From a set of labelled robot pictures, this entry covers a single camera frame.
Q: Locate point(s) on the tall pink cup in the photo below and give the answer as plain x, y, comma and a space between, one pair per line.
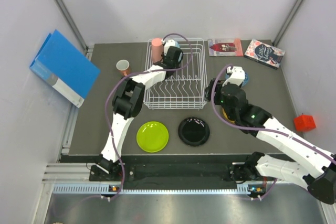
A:
157, 49

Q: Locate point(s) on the floral paperback book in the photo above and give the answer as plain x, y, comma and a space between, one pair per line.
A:
264, 54

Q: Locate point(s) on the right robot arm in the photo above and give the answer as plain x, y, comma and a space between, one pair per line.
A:
311, 168

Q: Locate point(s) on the salmon dotted mug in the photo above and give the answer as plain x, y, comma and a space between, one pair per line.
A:
123, 66

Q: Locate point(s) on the blue folder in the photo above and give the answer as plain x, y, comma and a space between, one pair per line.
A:
60, 64

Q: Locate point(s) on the red thin book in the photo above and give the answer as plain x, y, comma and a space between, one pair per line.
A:
225, 47

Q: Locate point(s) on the blue triangle pattern bowl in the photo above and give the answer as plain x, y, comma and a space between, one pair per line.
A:
246, 79

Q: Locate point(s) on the slotted cable duct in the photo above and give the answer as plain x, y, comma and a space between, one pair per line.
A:
106, 189

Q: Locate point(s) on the black plate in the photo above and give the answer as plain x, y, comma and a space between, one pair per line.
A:
193, 131

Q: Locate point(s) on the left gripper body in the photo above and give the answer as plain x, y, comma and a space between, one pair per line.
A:
176, 65

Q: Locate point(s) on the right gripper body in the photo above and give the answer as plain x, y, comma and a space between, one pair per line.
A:
217, 89

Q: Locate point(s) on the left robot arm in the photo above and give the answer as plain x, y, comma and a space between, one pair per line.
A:
127, 103

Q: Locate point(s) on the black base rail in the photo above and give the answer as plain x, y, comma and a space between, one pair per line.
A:
194, 171

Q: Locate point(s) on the lime green plate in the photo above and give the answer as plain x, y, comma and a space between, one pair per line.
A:
152, 137

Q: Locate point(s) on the white wire dish rack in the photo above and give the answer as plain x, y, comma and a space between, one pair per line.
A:
185, 89

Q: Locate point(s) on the orange red cube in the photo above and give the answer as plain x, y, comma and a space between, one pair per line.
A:
304, 123

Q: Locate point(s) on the yellow patterned plate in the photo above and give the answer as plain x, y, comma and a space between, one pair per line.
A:
229, 115

